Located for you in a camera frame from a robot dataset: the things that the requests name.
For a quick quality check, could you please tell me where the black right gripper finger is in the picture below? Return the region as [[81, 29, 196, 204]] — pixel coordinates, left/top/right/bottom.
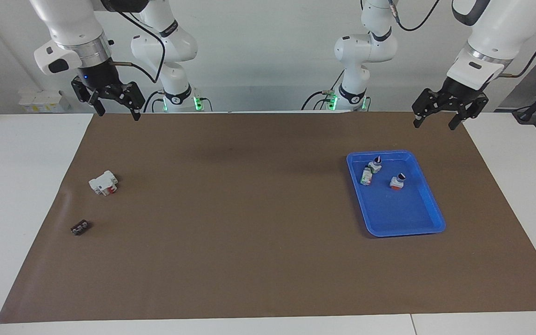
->
[[71, 78, 106, 117], [112, 81, 146, 122]]

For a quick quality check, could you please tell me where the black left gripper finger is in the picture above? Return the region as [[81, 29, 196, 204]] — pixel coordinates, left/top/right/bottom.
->
[[448, 92, 490, 131], [412, 90, 443, 129]]

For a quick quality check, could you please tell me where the white power strip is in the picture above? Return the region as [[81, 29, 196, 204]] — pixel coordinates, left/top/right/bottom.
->
[[18, 90, 71, 113]]

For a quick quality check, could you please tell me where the white circuit breaker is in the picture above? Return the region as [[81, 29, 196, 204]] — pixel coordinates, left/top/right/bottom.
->
[[88, 170, 119, 196]]

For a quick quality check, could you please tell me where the blue plastic tray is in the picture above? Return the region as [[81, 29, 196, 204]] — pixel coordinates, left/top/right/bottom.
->
[[346, 150, 446, 238]]

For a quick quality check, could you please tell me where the brown table mat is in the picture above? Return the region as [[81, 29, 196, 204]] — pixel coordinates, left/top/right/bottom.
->
[[0, 112, 536, 324]]

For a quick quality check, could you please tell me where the black base cable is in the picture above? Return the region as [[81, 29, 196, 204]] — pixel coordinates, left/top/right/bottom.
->
[[301, 90, 332, 111], [143, 89, 167, 114]]

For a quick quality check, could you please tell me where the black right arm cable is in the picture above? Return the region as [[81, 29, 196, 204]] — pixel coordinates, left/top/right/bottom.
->
[[110, 9, 167, 85]]

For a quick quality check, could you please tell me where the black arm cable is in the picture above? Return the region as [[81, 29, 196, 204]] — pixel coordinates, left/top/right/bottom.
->
[[500, 9, 536, 79], [110, 9, 167, 85]]

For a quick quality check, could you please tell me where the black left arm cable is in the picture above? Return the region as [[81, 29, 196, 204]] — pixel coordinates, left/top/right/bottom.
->
[[500, 9, 536, 79]]

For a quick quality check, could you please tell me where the red-base knob switch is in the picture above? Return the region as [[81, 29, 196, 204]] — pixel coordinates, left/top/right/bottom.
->
[[389, 172, 408, 191]]

